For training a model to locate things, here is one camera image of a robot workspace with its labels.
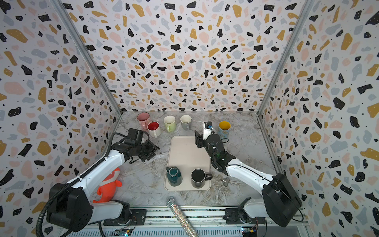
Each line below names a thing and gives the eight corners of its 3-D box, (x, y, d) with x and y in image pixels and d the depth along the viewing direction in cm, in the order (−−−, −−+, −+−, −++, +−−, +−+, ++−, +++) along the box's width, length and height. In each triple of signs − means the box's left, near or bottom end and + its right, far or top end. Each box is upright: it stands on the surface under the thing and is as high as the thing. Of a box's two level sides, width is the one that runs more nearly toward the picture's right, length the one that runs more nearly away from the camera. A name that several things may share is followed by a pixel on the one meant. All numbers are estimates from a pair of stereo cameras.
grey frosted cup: (180, 134, 110) (179, 126, 103) (181, 122, 118) (180, 114, 110) (191, 134, 110) (190, 126, 103) (191, 122, 118) (191, 114, 111)
